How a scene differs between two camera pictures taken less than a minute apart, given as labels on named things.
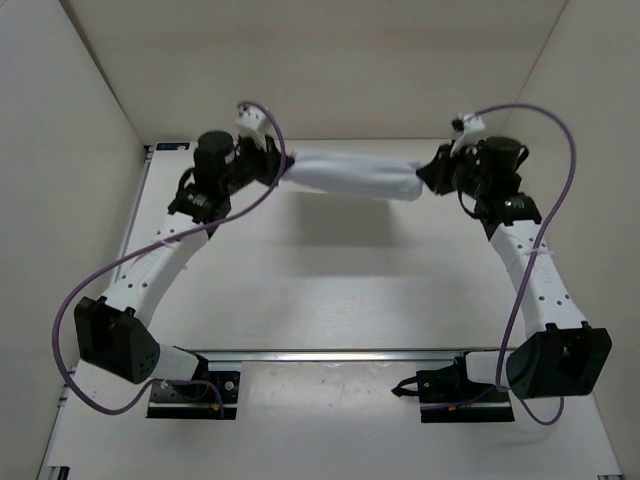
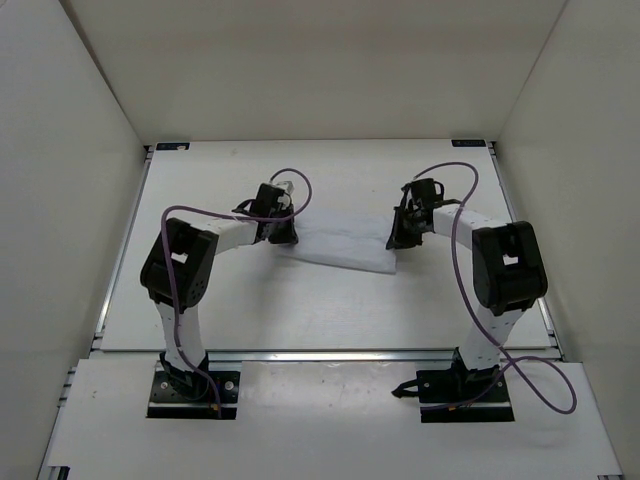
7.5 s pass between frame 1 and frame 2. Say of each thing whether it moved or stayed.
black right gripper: moved
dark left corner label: stayed
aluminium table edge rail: stayed
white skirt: moved
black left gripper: moved
